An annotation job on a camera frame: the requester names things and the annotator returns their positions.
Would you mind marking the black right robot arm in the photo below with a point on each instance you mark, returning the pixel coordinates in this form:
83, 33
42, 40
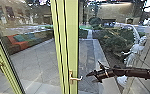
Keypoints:
139, 74

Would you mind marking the low green shrub bed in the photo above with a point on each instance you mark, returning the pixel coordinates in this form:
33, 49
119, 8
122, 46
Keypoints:
116, 40

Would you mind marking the round trimmed bush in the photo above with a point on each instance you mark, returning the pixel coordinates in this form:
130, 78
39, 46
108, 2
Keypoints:
95, 22

